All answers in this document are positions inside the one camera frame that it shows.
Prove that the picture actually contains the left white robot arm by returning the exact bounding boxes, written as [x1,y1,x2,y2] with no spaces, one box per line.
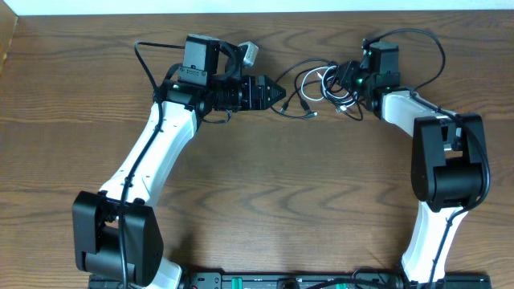
[71,34,286,288]

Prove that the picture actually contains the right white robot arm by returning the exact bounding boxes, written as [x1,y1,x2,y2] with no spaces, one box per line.
[336,39,491,288]

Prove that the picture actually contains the white cable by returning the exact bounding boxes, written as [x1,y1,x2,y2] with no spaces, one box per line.
[300,65,357,117]

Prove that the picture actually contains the thin black cable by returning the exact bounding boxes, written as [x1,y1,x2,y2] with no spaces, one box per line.
[269,58,337,120]

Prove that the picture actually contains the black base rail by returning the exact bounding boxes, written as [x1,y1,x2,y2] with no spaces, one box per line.
[87,267,492,289]

